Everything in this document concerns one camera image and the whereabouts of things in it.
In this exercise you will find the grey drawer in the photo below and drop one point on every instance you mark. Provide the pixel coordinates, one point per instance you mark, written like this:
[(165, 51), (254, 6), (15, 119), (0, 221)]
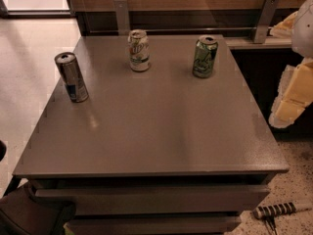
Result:
[(177, 225), (167, 199)]

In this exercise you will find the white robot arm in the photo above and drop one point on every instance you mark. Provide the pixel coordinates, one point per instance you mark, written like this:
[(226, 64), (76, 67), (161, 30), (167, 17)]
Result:
[(302, 31)]

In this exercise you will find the striped power strip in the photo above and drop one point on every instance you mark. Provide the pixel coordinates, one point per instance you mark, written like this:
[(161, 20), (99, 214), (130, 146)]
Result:
[(263, 212)]

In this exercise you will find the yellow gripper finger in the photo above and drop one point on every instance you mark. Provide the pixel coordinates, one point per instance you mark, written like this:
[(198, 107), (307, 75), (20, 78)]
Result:
[(295, 94), (283, 28)]

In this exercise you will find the white soda can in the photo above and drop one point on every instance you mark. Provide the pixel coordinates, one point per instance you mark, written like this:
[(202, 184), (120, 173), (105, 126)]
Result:
[(139, 54)]

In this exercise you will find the right metal wall bracket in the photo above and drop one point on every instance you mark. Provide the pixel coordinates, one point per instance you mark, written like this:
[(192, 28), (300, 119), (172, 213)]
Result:
[(259, 34)]

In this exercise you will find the grey drawer cabinet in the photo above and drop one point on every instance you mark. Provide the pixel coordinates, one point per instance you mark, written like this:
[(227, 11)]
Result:
[(161, 127)]

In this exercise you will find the metal wall bracket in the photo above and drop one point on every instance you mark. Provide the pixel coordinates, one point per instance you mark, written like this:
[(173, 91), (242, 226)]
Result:
[(122, 16), (259, 34)]

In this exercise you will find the green soda can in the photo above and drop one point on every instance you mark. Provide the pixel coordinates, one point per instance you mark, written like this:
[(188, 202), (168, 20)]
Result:
[(205, 53)]

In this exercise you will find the lower grey drawer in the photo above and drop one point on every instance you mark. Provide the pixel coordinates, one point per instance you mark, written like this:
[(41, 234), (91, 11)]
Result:
[(177, 225)]

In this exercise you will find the left metal wall bracket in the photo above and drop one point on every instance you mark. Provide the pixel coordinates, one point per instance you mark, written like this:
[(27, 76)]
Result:
[(122, 16)]

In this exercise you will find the top grey drawer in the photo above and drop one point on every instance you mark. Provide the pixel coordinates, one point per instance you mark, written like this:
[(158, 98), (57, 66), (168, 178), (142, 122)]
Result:
[(167, 199)]

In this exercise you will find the silver blue slim can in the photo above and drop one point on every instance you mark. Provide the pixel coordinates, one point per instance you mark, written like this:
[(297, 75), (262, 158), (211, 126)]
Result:
[(70, 72)]

